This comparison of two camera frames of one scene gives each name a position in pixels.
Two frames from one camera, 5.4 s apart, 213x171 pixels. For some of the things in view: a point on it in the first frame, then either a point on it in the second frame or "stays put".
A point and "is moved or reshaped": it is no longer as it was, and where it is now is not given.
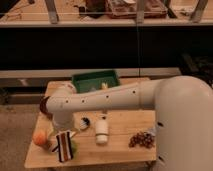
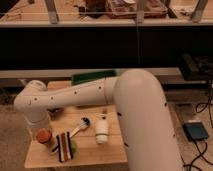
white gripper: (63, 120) to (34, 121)
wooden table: (98, 139) stays put
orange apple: (39, 137) is moved or reshaped
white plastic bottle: (102, 129) stays put
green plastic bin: (94, 80) stays put
